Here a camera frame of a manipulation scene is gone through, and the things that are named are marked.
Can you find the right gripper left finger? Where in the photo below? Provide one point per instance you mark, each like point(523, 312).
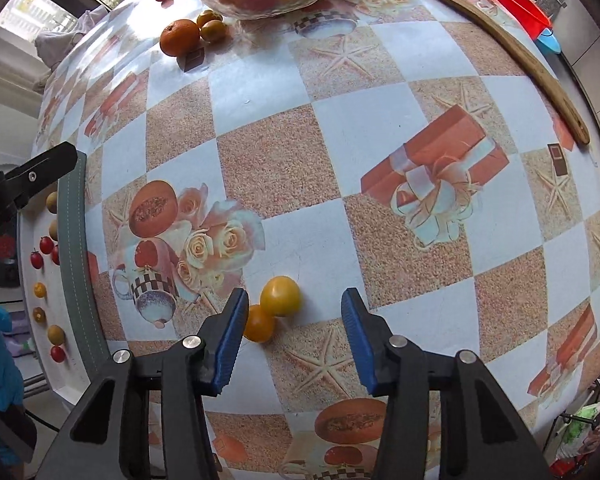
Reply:
point(106, 434)

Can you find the red cherry tomato with stem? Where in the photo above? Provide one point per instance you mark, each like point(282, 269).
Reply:
point(36, 260)

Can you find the small yellow cherry tomato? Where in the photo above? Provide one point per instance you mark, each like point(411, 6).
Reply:
point(39, 290)

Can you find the dark yellow tomato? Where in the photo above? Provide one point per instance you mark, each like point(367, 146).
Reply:
point(39, 315)

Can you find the tan longan fruit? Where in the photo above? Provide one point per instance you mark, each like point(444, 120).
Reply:
point(51, 202)

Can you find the white tray with green rim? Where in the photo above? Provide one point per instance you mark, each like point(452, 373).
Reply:
point(70, 301)

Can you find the brown kiwi fruit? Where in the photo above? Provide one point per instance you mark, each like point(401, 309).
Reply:
point(56, 335)

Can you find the white cloth bundle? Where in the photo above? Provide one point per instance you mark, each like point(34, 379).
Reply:
point(53, 47)

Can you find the large orange mandarin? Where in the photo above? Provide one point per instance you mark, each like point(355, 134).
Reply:
point(179, 38)

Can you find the small greenish fruit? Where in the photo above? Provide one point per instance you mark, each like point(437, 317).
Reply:
point(213, 31)

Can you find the small orange fruit behind mandarin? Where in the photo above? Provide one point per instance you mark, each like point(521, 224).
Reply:
point(207, 16)

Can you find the red plastic dustpan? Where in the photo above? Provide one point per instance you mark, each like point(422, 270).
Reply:
point(532, 19)

